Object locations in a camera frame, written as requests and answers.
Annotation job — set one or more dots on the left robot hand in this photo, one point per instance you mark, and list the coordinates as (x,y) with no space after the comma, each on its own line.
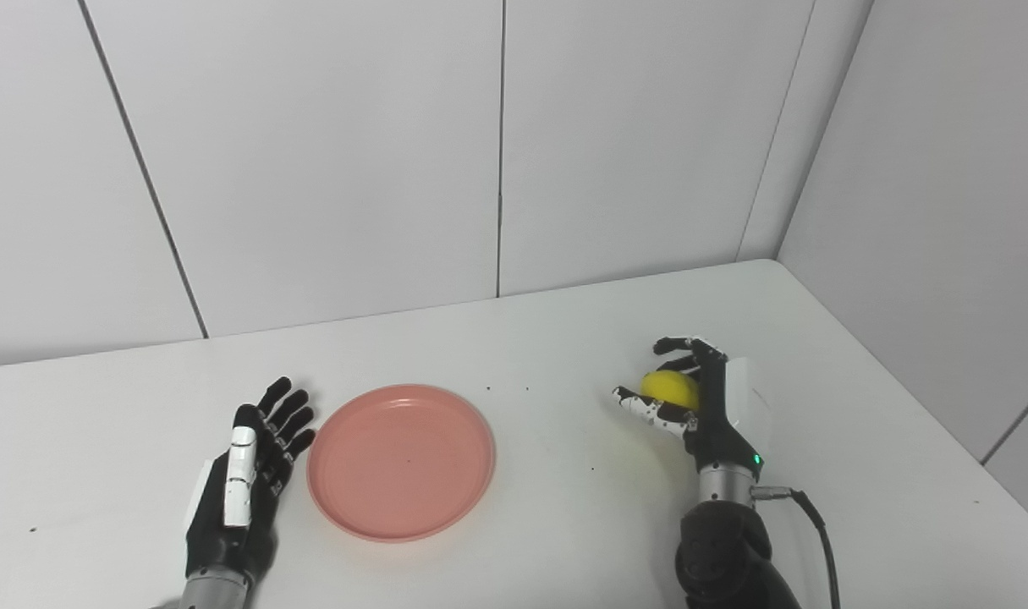
(243,499)

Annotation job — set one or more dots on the pink round plate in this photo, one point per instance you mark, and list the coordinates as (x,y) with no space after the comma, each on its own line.
(401,463)

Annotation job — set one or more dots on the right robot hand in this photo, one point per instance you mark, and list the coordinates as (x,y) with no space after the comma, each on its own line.
(717,414)

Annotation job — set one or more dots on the yellow lemon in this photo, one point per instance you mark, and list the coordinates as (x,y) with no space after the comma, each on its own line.
(670,388)

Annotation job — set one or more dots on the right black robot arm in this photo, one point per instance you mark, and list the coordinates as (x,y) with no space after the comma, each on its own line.
(729,541)

